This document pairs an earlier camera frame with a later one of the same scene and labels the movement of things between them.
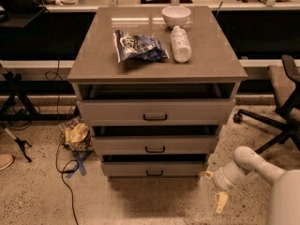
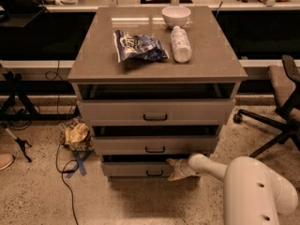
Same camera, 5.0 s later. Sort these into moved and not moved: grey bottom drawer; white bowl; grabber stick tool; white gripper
Moved: white gripper
Not moved: grabber stick tool; white bowl; grey bottom drawer
